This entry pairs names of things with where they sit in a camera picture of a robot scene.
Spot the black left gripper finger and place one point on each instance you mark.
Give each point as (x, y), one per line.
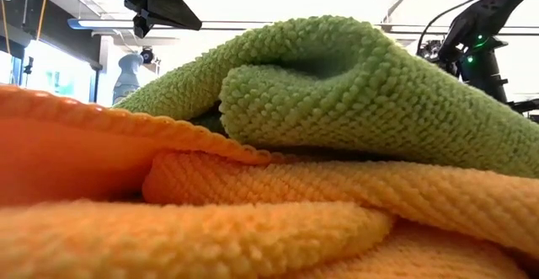
(168, 5)

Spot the green microfiber towel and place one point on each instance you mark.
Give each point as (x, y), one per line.
(337, 102)

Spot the orange microfiber towel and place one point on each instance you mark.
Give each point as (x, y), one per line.
(252, 228)

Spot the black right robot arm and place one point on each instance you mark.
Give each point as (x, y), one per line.
(488, 13)

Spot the long LED light bar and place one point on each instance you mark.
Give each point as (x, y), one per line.
(109, 24)

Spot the pale blue spray bottle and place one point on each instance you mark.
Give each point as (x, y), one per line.
(127, 76)

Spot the black ceiling spotlight cluster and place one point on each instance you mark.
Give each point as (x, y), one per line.
(429, 50)

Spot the black aluminium table frame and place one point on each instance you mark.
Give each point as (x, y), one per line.
(526, 106)

